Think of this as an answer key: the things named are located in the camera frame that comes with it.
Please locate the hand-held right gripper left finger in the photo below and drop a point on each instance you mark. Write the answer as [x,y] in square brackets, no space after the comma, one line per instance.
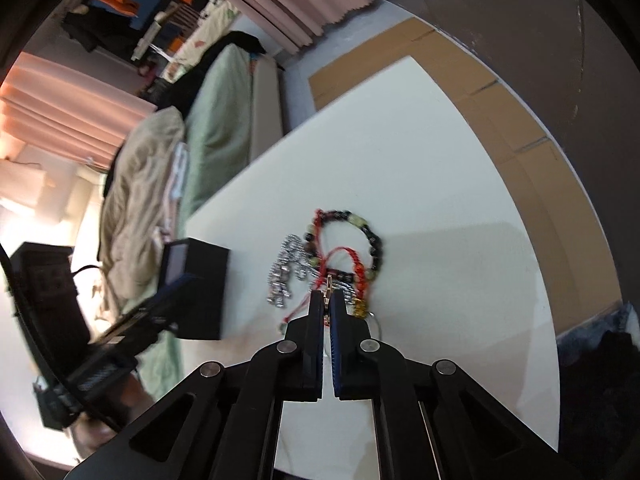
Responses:
[315,350]

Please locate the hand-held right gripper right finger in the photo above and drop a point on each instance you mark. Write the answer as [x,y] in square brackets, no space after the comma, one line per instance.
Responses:
[340,350]

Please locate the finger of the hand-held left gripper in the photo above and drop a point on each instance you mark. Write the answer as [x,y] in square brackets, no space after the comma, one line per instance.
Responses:
[167,292]

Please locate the black jewelry box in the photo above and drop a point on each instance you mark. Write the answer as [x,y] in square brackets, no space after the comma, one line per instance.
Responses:
[202,295]

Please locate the person's left hand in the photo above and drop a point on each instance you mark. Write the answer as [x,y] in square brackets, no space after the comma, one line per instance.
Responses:
[107,425]

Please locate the white cabinet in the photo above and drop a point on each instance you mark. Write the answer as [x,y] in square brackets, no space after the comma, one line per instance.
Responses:
[30,187]

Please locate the beige blanket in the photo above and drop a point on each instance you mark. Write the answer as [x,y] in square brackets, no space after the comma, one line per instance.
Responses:
[135,195]

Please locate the green bed sheet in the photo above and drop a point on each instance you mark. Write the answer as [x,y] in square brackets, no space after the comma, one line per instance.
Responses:
[217,110]

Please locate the floral quilt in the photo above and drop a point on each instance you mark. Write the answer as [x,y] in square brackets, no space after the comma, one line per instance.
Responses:
[205,35]

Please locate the hanging black garment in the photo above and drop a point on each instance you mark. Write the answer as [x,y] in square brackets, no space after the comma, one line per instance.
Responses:
[87,27]

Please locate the black clothing pile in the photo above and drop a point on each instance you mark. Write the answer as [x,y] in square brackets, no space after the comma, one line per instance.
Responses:
[242,42]

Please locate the dark blue rug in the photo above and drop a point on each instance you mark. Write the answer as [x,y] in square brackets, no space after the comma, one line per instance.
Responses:
[600,400]

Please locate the flat brown cardboard sheet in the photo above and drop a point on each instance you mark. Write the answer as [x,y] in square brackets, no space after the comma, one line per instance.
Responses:
[540,160]

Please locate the beige bed frame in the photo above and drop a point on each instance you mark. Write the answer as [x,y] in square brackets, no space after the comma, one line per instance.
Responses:
[265,110]

